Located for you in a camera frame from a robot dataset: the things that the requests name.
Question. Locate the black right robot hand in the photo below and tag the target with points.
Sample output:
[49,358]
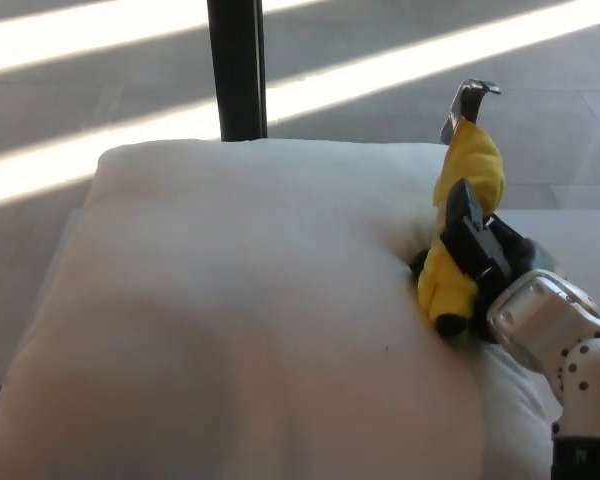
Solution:
[485,250]

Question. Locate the black vertical post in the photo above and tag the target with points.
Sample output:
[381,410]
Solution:
[236,65]

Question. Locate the white pillow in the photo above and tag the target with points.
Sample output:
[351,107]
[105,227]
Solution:
[240,310]

